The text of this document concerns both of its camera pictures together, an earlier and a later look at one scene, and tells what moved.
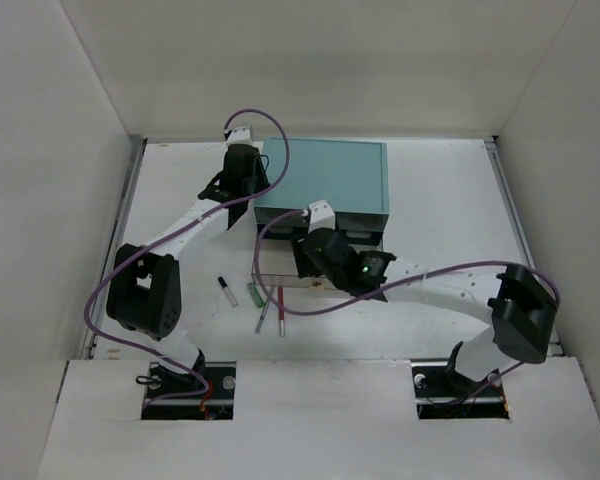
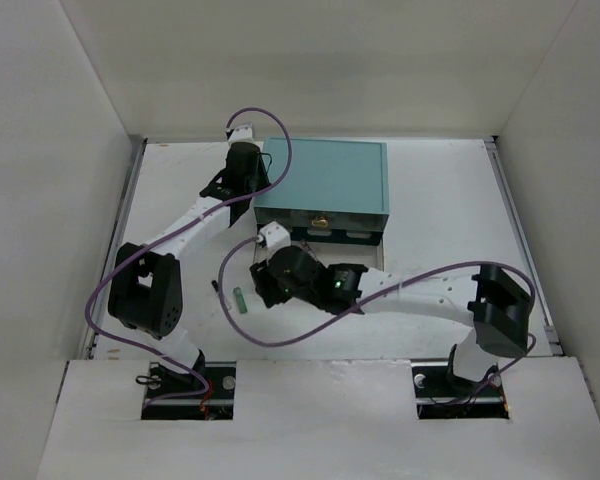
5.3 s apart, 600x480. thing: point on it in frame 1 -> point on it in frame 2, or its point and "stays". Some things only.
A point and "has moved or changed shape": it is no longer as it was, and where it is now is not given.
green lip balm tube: x=256 y=294 -> x=240 y=300
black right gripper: x=301 y=262 -> x=267 y=284
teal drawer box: x=352 y=176 stays
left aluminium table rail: x=133 y=164 stays
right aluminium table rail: x=556 y=344 stays
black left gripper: x=241 y=163 stays
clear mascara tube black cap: x=225 y=286 has moved or changed shape
